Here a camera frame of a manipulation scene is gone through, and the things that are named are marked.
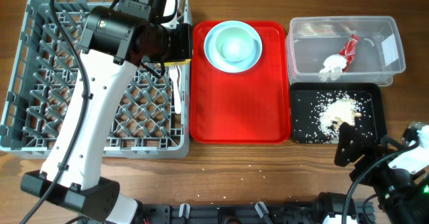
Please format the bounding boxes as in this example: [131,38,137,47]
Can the red plastic serving tray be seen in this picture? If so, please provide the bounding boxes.
[189,21,292,144]

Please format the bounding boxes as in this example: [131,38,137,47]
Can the white paper napkin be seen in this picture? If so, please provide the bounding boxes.
[319,54,347,82]

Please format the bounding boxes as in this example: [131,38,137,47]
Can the yellow plastic cup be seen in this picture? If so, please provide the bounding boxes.
[164,58,191,66]

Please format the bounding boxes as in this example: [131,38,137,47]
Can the white plastic fork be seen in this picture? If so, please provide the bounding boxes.
[169,66,182,114]

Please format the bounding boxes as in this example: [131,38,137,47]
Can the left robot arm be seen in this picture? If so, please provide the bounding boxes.
[21,0,193,223]

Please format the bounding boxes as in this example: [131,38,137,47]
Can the red snack wrapper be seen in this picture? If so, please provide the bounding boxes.
[339,34,359,72]

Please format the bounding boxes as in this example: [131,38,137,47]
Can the grey plastic dishwasher rack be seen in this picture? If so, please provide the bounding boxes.
[1,0,190,159]

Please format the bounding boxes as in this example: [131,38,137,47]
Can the clear plastic waste bin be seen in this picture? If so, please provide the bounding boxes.
[286,15,406,86]

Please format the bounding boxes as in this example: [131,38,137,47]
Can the rice and food scraps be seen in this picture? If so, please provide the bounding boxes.
[291,90,376,144]

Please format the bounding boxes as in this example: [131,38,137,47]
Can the black plastic waste tray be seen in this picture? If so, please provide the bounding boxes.
[290,82,387,144]

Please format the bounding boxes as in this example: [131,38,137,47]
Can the white plastic spoon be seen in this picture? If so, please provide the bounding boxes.
[179,66,186,101]

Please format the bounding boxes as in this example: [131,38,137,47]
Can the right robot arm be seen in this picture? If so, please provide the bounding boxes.
[311,122,428,223]

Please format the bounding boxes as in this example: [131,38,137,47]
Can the light green bowl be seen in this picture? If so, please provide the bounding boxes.
[214,26,254,62]

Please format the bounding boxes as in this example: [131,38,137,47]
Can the light blue plate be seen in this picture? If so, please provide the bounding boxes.
[203,21,263,73]

